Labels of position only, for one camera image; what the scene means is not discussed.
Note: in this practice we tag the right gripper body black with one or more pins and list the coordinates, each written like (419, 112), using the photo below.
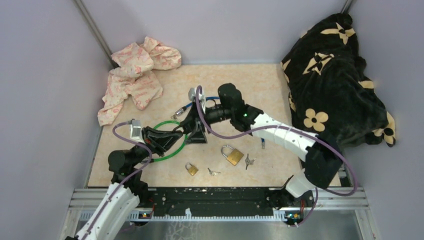
(217, 113)

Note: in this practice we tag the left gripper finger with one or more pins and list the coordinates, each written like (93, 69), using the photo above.
(164, 143)
(167, 134)

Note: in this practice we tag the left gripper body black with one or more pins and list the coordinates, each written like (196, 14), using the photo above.
(151, 149)

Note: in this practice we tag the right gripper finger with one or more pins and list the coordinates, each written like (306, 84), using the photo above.
(191, 117)
(196, 136)

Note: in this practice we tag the green cable lock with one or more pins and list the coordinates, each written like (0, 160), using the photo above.
(178, 150)

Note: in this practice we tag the small brass padlock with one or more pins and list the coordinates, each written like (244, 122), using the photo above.
(191, 169)

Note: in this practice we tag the small padlock keys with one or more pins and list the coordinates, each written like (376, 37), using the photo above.
(212, 172)

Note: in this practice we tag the large brass padlock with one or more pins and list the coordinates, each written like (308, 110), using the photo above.
(232, 155)

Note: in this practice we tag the black padlock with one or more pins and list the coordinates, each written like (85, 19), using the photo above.
(186, 127)

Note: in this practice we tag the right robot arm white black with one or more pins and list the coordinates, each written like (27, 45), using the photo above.
(319, 152)

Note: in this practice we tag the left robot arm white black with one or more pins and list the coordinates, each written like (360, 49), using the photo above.
(126, 190)

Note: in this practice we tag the keys of large padlock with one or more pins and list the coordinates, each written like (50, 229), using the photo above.
(249, 161)

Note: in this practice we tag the pink patterned cloth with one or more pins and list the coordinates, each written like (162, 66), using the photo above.
(134, 77)

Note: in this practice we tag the black floral blanket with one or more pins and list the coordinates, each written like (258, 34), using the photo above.
(328, 89)

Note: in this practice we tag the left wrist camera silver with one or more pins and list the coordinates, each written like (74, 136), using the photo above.
(136, 133)

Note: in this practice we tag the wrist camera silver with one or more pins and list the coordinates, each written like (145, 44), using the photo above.
(197, 98)
(136, 133)

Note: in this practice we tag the blue cable lock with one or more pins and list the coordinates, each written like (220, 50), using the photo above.
(184, 108)

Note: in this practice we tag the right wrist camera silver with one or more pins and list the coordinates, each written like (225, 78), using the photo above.
(197, 98)

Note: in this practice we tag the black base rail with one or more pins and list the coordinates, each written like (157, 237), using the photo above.
(214, 203)

